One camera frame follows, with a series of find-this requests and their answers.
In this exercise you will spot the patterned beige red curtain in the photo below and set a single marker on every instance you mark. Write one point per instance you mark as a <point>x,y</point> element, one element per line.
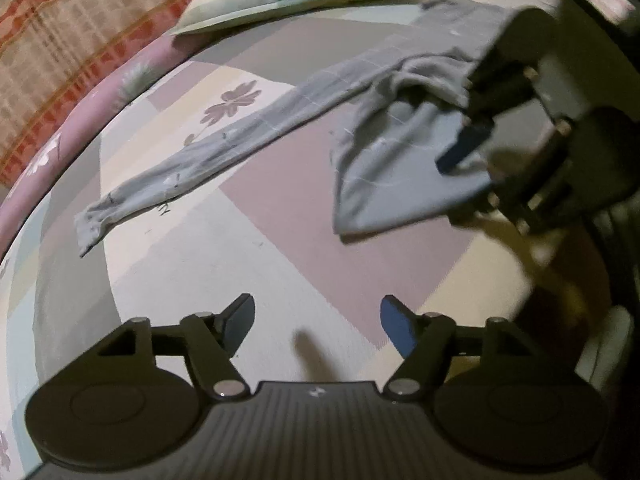
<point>75,25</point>

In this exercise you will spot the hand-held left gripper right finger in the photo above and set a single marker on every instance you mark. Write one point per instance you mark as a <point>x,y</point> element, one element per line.
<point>400,327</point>

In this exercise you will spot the person's green trouser leg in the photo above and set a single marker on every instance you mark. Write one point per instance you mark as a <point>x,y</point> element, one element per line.
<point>615,345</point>

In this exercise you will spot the grey printed pants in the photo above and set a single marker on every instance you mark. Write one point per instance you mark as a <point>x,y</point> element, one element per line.
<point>390,180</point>

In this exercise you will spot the purple floral quilt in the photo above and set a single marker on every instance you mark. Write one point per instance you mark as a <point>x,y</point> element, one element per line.
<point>100,105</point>

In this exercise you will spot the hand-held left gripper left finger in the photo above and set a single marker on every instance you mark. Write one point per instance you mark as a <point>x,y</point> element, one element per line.
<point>240,322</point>

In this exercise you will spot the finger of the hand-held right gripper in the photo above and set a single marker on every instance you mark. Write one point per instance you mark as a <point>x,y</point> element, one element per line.
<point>525,210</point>
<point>465,147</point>

